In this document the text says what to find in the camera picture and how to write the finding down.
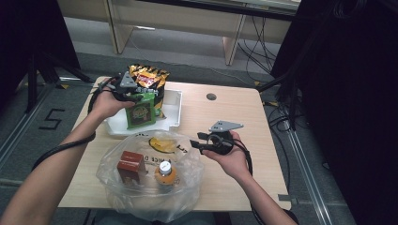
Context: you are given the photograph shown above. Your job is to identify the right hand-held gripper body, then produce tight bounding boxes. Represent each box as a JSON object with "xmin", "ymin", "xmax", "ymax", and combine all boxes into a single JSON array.
[{"xmin": 202, "ymin": 120, "xmax": 244, "ymax": 157}]

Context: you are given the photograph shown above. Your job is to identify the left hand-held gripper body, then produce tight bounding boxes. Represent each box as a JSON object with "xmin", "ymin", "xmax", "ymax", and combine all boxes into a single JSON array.
[{"xmin": 109, "ymin": 70, "xmax": 140, "ymax": 102}]

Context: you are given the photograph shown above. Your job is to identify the green snack packet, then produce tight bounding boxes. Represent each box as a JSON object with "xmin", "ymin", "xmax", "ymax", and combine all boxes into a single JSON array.
[{"xmin": 125, "ymin": 92, "xmax": 158, "ymax": 130}]

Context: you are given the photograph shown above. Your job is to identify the black yellow chip bag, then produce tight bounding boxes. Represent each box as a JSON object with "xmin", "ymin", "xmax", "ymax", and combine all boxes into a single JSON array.
[{"xmin": 128, "ymin": 64, "xmax": 171, "ymax": 120}]

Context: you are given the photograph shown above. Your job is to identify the clear plastic bag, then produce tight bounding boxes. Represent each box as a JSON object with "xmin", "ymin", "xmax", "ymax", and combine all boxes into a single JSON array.
[{"xmin": 96, "ymin": 130, "xmax": 205, "ymax": 223}]

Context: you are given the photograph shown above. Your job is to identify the white plastic bin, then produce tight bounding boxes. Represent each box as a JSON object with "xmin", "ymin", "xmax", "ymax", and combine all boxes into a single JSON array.
[{"xmin": 104, "ymin": 88, "xmax": 183, "ymax": 138}]

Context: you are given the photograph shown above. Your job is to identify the person's right hand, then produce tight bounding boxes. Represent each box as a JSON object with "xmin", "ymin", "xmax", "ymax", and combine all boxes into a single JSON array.
[{"xmin": 201, "ymin": 130, "xmax": 252, "ymax": 180}]

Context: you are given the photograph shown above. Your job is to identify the person's left hand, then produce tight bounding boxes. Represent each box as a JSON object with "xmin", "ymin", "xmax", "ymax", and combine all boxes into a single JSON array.
[{"xmin": 88, "ymin": 79, "xmax": 136, "ymax": 122}]

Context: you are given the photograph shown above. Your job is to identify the orange juice bottle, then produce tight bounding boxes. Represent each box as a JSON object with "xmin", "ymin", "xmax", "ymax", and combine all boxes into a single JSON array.
[{"xmin": 154, "ymin": 160, "xmax": 178, "ymax": 188}]

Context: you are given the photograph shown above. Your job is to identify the brown box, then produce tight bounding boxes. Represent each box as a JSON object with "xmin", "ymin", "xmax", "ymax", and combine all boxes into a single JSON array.
[{"xmin": 116, "ymin": 150, "xmax": 148, "ymax": 186}]

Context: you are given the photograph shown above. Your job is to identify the light wooden desk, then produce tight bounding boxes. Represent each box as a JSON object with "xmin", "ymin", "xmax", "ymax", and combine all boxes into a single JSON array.
[{"xmin": 55, "ymin": 0, "xmax": 301, "ymax": 67}]

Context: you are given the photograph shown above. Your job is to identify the black tripod stand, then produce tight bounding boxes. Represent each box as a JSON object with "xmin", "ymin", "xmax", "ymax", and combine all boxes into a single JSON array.
[{"xmin": 24, "ymin": 51, "xmax": 95, "ymax": 114}]

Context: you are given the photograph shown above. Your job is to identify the black metal stand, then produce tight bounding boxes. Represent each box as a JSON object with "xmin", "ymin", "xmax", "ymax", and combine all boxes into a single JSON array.
[{"xmin": 256, "ymin": 0, "xmax": 348, "ymax": 132}]

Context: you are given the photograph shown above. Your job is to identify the black curtain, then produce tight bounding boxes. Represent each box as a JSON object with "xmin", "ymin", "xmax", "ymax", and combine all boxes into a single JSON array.
[
  {"xmin": 0, "ymin": 0, "xmax": 81, "ymax": 109},
  {"xmin": 270, "ymin": 0, "xmax": 398, "ymax": 225}
]

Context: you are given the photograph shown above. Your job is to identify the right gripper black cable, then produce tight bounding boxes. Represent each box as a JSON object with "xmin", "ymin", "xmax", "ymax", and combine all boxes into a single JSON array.
[{"xmin": 233, "ymin": 139, "xmax": 267, "ymax": 225}]

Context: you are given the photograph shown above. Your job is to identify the black floor cables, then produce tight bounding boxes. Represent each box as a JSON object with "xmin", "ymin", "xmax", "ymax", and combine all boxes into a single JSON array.
[{"xmin": 262, "ymin": 99, "xmax": 297, "ymax": 132}]

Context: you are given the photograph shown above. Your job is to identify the aluminium floor rail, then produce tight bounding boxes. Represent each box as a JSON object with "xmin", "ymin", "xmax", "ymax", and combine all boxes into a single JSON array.
[
  {"xmin": 281, "ymin": 120, "xmax": 334, "ymax": 225},
  {"xmin": 0, "ymin": 83, "xmax": 54, "ymax": 168}
]

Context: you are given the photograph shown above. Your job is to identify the hanging black cables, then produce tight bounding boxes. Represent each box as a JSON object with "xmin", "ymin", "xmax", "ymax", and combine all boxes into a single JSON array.
[{"xmin": 237, "ymin": 15, "xmax": 280, "ymax": 75}]

